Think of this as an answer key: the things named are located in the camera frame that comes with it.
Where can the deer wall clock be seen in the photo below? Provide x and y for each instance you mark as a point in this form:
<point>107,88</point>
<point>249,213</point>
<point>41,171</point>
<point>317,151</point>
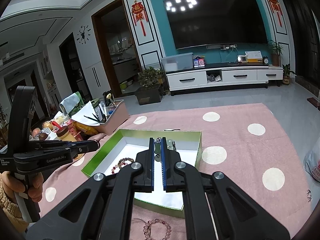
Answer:
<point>83,34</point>

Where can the potted plant on floor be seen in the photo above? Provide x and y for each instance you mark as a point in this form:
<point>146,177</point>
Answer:
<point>151,88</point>

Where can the yellow white box on cabinet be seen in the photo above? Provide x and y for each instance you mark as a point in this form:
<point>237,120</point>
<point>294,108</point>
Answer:
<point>254,56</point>

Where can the red chinese knot left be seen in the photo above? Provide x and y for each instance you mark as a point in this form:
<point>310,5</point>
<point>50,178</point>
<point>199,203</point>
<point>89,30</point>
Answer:
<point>139,15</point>

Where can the potted plant on cabinet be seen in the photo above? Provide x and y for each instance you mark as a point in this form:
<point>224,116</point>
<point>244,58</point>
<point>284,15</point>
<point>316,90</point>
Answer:
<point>275,49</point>

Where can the pink desk organizer tray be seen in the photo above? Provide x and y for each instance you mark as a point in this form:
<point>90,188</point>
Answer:
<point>118,117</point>

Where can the small potted plant right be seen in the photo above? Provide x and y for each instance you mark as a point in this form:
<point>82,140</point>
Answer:
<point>286,74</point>

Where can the person's left hand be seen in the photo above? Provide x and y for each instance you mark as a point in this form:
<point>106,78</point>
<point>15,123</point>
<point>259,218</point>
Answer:
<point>10,186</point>

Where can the translucent storage bin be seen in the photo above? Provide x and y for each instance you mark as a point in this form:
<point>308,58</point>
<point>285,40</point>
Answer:
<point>177,62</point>

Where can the red chinese knot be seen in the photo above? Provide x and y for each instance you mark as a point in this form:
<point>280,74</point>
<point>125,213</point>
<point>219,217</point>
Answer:
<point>139,15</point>
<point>276,9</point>

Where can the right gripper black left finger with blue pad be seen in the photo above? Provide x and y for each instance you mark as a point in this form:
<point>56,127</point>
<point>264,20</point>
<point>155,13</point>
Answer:
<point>101,207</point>

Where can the yellow bottle brown cap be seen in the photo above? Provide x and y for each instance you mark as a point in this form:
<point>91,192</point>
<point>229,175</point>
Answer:
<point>65,135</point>

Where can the red chinese knot right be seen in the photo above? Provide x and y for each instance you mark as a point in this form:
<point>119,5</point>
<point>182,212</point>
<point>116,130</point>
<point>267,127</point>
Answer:
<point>276,9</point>

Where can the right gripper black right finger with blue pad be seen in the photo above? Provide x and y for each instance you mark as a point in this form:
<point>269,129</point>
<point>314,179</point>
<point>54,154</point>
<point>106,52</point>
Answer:
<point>214,206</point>

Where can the beige sleeve forearm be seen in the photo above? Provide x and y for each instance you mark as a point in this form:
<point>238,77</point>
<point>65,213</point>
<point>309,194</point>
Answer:
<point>12,211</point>

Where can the white plastic shopping bag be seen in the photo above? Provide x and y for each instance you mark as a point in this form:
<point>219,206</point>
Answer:
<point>312,161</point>

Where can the large black television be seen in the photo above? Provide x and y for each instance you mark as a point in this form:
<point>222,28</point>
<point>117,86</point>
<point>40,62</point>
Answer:
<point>196,23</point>

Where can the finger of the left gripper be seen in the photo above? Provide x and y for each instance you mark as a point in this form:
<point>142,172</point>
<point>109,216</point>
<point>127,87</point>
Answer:
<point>78,151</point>
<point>84,144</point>

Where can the white tv cabinet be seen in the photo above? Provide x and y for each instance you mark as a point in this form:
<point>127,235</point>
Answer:
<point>222,75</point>

